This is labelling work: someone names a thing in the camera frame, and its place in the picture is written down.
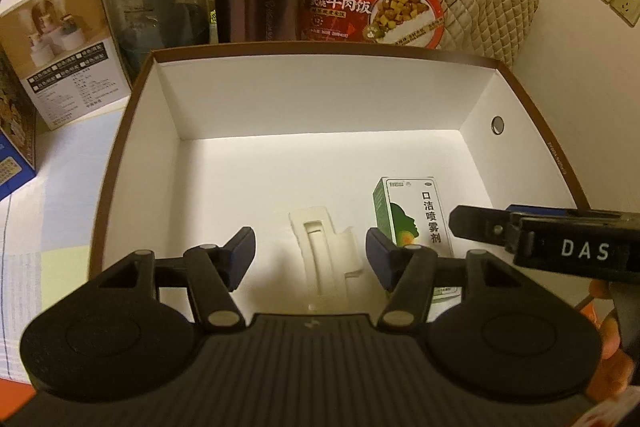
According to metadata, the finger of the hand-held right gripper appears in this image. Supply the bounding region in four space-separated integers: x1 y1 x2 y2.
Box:
506 204 583 215
448 205 523 253

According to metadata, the glass jar with teal lid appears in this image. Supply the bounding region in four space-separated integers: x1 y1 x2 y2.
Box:
111 0 211 80

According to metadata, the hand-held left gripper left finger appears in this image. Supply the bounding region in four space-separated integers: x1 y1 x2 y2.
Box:
94 227 257 334

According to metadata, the blue printed box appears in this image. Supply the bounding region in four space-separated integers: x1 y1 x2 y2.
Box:
0 49 38 202

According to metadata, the person's right hand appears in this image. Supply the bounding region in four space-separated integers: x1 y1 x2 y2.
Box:
586 279 636 403

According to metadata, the red instant meal bowl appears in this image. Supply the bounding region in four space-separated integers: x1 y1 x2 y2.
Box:
300 0 446 50

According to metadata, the green medicine box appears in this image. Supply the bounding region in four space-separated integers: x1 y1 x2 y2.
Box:
372 177 463 303

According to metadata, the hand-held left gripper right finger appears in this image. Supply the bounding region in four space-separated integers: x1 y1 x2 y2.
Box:
366 228 527 334

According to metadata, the red printed mat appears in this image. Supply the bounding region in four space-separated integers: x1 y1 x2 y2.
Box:
0 294 638 427

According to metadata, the checked tablecloth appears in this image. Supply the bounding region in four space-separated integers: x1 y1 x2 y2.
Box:
0 107 132 383

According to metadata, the brown cardboard box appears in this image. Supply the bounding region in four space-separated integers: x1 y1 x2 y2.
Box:
89 41 591 319

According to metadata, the white product box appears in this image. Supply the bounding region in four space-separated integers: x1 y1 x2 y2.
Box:
0 0 133 132

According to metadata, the white plastic tray insert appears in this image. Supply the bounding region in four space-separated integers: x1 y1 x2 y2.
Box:
289 205 364 313

